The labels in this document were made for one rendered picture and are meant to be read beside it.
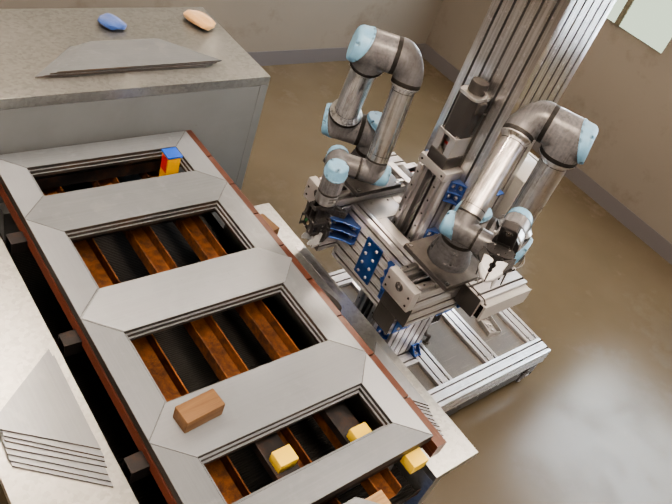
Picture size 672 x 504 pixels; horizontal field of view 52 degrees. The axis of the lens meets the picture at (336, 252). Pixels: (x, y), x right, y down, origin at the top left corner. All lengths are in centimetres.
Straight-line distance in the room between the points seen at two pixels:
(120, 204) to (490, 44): 133
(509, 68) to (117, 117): 143
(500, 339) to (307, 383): 164
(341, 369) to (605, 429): 197
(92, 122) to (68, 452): 128
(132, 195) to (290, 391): 93
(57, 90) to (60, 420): 119
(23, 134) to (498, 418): 240
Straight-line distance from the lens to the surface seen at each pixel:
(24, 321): 223
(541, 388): 376
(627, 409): 401
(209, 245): 263
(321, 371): 211
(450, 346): 334
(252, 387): 202
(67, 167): 264
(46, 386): 203
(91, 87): 267
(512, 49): 229
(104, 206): 246
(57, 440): 194
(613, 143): 541
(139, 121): 281
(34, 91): 261
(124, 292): 218
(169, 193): 255
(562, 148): 206
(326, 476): 192
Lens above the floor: 244
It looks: 39 degrees down
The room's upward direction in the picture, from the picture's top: 22 degrees clockwise
